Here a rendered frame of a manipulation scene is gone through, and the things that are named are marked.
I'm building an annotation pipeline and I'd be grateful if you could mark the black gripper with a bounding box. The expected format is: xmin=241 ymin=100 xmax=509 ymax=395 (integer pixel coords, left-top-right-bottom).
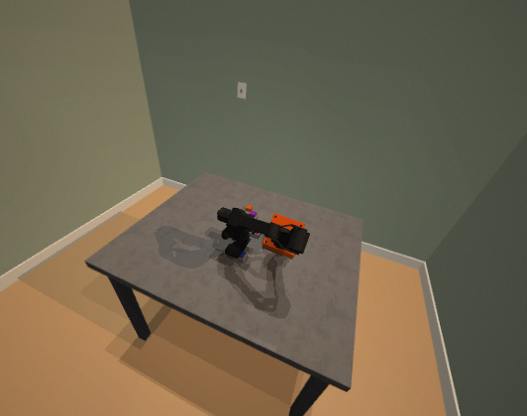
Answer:
xmin=225 ymin=229 xmax=255 ymax=259

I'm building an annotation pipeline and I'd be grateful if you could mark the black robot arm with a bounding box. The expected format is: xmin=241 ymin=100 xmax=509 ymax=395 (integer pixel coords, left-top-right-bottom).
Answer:
xmin=217 ymin=207 xmax=310 ymax=255

